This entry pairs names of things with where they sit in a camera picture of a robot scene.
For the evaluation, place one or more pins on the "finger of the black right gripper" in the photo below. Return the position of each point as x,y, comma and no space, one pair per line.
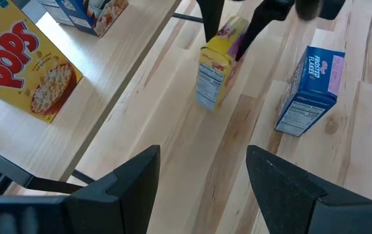
263,16
211,16

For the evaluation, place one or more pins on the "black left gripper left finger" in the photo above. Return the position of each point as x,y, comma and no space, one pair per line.
130,195

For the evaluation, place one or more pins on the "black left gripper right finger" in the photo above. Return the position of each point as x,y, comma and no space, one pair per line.
280,195

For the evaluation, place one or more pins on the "yellow Corn Pops cereal box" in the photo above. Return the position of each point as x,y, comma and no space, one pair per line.
20,61
216,65

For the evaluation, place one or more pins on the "wooden shelf black metal frame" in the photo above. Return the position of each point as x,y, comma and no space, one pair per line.
107,65

